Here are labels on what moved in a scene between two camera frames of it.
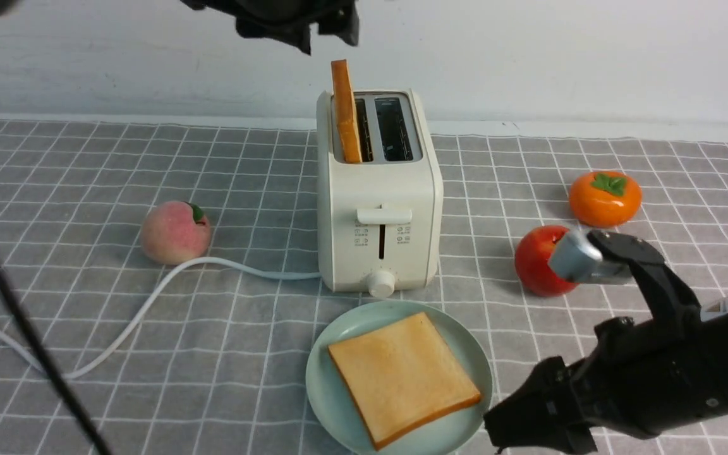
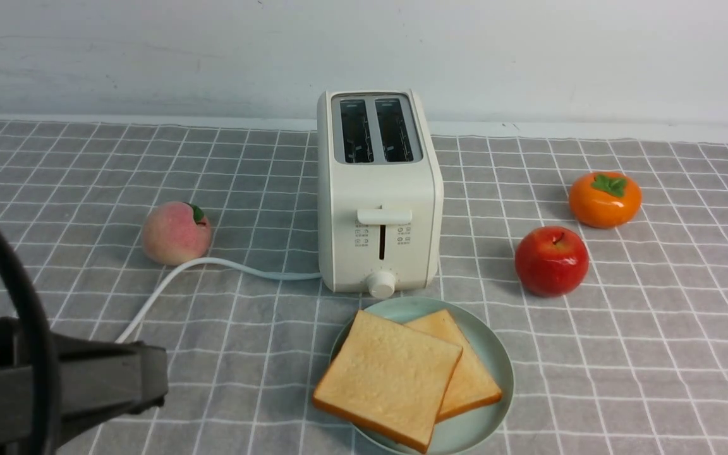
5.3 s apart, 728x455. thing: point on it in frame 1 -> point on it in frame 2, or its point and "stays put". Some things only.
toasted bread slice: x=402 y=380 -> x=473 y=386
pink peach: x=175 y=232 stays put
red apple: x=533 y=254 stays put
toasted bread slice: x=347 y=112 -> x=390 y=377
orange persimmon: x=605 y=199 stays put
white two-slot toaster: x=379 y=222 stays put
